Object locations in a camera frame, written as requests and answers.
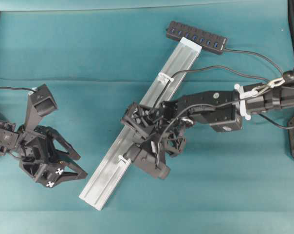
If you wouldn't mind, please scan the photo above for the white ring far end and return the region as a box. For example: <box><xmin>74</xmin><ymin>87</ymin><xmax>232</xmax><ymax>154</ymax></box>
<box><xmin>118</xmin><ymin>155</ymin><xmax>131</xmax><ymax>166</ymax></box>

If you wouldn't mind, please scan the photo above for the white ring near hub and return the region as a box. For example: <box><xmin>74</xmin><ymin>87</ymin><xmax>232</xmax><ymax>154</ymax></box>
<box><xmin>157</xmin><ymin>72</ymin><xmax>175</xmax><ymax>85</ymax></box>

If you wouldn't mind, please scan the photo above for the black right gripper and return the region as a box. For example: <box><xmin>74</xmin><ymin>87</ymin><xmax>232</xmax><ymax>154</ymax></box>
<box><xmin>120</xmin><ymin>102</ymin><xmax>187</xmax><ymax>156</ymax></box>

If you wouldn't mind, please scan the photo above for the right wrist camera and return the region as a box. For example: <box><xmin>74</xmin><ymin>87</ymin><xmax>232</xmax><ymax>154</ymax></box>
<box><xmin>124</xmin><ymin>144</ymin><xmax>170</xmax><ymax>179</ymax></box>

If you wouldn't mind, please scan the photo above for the black USB cable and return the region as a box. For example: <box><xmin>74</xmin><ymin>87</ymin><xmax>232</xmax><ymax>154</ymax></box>
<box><xmin>151</xmin><ymin>47</ymin><xmax>294</xmax><ymax>130</ymax></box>

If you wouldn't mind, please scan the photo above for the black USB hub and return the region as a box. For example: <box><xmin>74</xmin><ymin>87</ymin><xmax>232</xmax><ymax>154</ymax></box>
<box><xmin>166</xmin><ymin>21</ymin><xmax>228</xmax><ymax>55</ymax></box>

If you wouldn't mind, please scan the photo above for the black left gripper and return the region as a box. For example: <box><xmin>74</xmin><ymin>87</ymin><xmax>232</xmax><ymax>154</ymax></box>
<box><xmin>0</xmin><ymin>120</ymin><xmax>88</xmax><ymax>188</ymax></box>

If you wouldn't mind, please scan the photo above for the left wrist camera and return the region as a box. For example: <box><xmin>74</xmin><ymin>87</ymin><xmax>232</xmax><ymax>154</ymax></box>
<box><xmin>24</xmin><ymin>84</ymin><xmax>58</xmax><ymax>131</ymax></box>

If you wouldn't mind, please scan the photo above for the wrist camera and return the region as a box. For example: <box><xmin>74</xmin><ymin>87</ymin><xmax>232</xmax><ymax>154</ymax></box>
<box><xmin>124</xmin><ymin>144</ymin><xmax>170</xmax><ymax>179</ymax></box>
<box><xmin>24</xmin><ymin>84</ymin><xmax>58</xmax><ymax>131</ymax></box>

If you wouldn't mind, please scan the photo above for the teal table cloth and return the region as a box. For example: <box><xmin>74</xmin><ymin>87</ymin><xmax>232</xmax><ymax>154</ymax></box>
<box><xmin>0</xmin><ymin>0</ymin><xmax>294</xmax><ymax>234</ymax></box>

